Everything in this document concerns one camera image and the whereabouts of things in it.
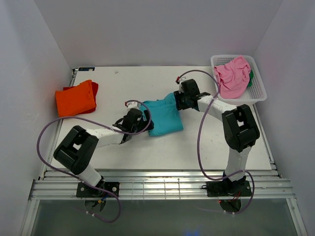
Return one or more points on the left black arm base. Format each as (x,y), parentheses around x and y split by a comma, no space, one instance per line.
(84,191)

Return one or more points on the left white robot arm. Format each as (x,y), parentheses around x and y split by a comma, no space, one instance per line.
(76,149)

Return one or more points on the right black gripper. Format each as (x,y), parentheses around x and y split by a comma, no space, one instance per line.
(179,105)

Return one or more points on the pink t shirt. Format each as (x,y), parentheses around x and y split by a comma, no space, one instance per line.
(233,77)

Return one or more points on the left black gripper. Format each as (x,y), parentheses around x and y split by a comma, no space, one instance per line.
(144,123)

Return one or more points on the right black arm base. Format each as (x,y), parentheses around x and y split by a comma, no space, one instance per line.
(223,189)

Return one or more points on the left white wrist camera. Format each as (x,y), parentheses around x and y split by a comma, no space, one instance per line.
(132,105)

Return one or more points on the blue table label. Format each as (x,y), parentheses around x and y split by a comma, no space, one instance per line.
(86,68)

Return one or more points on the white plastic basket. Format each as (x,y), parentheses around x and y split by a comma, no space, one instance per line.
(253,94)

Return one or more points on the folded orange t shirt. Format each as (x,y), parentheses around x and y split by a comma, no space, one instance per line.
(73,100)

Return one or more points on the aluminium front rail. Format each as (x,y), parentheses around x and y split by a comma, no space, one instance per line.
(157,185)

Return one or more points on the folded red t shirt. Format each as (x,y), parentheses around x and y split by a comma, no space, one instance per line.
(94,89)

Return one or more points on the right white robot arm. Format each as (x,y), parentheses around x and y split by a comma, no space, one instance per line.
(239,128)

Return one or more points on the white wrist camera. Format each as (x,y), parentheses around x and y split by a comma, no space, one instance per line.
(132,105)
(179,81)

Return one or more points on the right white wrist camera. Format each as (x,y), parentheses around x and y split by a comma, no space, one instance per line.
(179,81)

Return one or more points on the green t shirt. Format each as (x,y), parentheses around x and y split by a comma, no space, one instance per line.
(251,76)

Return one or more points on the turquoise t shirt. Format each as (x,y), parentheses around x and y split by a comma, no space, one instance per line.
(165,116)

